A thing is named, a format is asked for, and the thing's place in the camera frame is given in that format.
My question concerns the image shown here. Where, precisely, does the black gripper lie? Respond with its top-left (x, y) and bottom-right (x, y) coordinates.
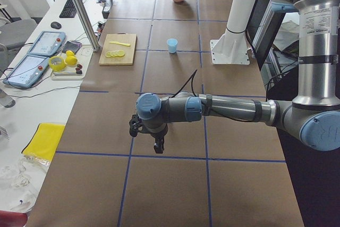
top-left (150, 131), bottom-right (167, 153)

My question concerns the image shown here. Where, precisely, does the light blue cup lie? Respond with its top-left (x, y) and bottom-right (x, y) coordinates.
top-left (167, 38), bottom-right (178, 54)

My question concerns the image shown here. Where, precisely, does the yellow plastic knife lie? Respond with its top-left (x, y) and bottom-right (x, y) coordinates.
top-left (109, 41), bottom-right (131, 47)

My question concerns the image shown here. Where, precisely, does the wooden cutting board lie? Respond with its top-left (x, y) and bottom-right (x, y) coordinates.
top-left (99, 33), bottom-right (137, 66)

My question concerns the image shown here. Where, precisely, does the lemon slice one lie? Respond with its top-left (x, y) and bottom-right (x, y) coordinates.
top-left (117, 50), bottom-right (125, 56)

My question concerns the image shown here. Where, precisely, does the lemon slice three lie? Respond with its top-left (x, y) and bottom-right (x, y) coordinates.
top-left (109, 52), bottom-right (117, 57)

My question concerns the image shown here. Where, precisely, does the black keyboard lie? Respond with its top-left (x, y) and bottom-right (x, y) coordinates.
top-left (59, 0), bottom-right (77, 19)

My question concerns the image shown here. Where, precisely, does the yellow cloth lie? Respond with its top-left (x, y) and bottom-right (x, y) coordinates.
top-left (21, 123), bottom-right (65, 162)

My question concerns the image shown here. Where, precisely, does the whole lemon two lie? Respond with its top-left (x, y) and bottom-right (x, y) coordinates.
top-left (65, 56), bottom-right (78, 66)

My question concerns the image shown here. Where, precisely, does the whole lemon one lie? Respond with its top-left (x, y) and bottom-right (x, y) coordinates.
top-left (66, 50), bottom-right (75, 56)

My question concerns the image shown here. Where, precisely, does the black computer mouse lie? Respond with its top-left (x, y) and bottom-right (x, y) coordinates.
top-left (50, 21), bottom-right (62, 29)

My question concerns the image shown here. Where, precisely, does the yellow tape roll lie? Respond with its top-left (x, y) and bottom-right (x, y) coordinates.
top-left (48, 56), bottom-right (67, 72)

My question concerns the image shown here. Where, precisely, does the teach pendant far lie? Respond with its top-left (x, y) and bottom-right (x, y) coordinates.
top-left (28, 31), bottom-right (66, 57)

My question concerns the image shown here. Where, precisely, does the teach pendant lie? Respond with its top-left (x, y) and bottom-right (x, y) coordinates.
top-left (28, 31), bottom-right (66, 57)
top-left (3, 54), bottom-right (49, 89)

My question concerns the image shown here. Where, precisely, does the teach pendant near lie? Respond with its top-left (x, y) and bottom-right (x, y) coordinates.
top-left (3, 54), bottom-right (49, 89)

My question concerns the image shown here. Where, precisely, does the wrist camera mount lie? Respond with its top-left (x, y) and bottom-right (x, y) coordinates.
top-left (129, 114), bottom-right (145, 138)

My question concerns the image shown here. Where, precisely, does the black camera cable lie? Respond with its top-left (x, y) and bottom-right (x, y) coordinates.
top-left (172, 69), bottom-right (199, 99)

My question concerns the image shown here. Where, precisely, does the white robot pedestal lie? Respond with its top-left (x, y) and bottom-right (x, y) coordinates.
top-left (210, 0), bottom-right (256, 65)

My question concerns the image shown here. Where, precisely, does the aluminium frame post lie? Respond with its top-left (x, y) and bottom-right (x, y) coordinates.
top-left (72, 0), bottom-right (100, 52)

